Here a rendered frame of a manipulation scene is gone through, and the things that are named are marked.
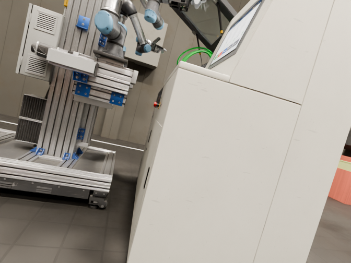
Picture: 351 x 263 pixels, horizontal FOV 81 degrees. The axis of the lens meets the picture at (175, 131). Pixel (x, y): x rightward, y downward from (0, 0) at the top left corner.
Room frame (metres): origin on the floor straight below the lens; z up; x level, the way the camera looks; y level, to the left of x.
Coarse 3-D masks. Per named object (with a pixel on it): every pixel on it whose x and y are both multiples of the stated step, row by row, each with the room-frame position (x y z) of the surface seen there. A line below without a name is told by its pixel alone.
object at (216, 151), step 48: (288, 0) 0.90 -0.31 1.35; (240, 48) 0.95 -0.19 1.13; (288, 48) 0.91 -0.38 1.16; (192, 96) 0.86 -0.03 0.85; (240, 96) 0.89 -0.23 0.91; (288, 96) 0.92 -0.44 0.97; (192, 144) 0.87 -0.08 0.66; (240, 144) 0.90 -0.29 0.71; (288, 144) 0.94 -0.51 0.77; (144, 192) 0.88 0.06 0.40; (192, 192) 0.88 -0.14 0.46; (240, 192) 0.91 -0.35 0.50; (144, 240) 0.85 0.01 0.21; (192, 240) 0.88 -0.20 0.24; (240, 240) 0.92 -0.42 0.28
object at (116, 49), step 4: (108, 40) 1.43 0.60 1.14; (108, 44) 1.42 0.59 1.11; (112, 44) 1.42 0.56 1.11; (116, 44) 1.43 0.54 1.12; (120, 44) 1.44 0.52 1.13; (104, 48) 1.43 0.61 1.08; (108, 48) 1.41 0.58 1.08; (112, 48) 1.41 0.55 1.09; (116, 48) 1.43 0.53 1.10; (120, 48) 1.45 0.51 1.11; (104, 52) 1.41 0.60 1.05; (108, 52) 1.40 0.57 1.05; (112, 52) 1.41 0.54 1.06; (116, 52) 1.42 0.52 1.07; (120, 52) 1.45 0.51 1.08; (120, 56) 1.44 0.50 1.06
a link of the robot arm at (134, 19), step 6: (126, 0) 1.94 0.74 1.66; (126, 6) 1.93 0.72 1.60; (132, 6) 1.94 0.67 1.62; (126, 12) 1.96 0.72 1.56; (132, 12) 1.94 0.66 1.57; (132, 18) 1.97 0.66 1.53; (132, 24) 2.01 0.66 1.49; (138, 24) 2.00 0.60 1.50; (138, 30) 2.02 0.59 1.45; (138, 36) 2.05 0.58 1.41; (144, 36) 2.07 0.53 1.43; (144, 42) 2.07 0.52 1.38; (144, 48) 2.08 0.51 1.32; (150, 48) 2.11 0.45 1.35
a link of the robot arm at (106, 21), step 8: (112, 0) 1.30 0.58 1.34; (120, 0) 1.34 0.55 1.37; (104, 8) 1.29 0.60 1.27; (112, 8) 1.31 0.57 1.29; (96, 16) 1.28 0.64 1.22; (104, 16) 1.27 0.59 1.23; (112, 16) 1.30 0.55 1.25; (96, 24) 1.29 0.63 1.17; (104, 24) 1.28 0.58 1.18; (112, 24) 1.29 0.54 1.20; (104, 32) 1.31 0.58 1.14; (112, 32) 1.33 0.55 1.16
